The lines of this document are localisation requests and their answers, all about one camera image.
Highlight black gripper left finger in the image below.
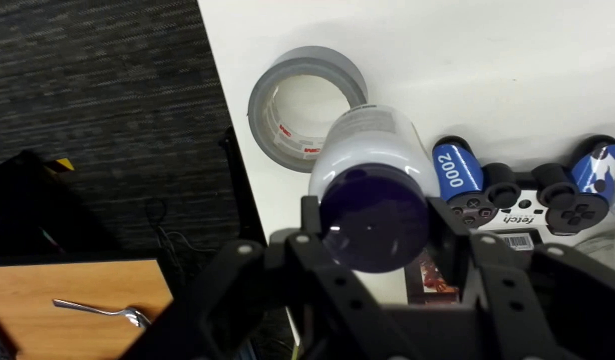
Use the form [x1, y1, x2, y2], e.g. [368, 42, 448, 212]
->
[119, 195, 414, 360]

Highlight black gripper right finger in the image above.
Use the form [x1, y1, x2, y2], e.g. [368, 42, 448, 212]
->
[425, 198, 615, 360]

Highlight white bottle with blue cap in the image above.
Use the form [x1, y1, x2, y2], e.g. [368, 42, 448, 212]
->
[306, 105, 442, 274]

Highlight grey masking tape roll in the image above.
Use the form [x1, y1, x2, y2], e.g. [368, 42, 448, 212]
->
[246, 44, 371, 174]

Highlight dark framed picture card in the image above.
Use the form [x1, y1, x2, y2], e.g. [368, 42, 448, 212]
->
[414, 256, 466, 307]

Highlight metal spoon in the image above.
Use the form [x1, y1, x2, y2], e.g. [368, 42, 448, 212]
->
[53, 296, 155, 330]

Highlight wooden desk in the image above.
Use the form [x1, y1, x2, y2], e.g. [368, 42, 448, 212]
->
[0, 258, 175, 360]

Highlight black computer tower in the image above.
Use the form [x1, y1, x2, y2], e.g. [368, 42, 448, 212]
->
[0, 149, 124, 268]

